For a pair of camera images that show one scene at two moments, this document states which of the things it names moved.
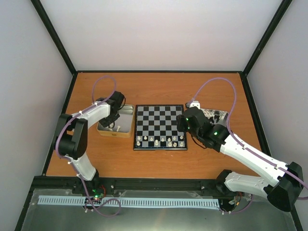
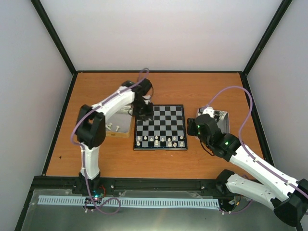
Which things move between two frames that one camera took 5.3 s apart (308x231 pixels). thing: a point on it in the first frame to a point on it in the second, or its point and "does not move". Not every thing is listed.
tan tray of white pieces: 124,125 does not move
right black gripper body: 182,127 to 192,131
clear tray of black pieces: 216,117 does not move
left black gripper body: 108,120 to 140,109
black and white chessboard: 155,128 does not move
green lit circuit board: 98,193 does not move
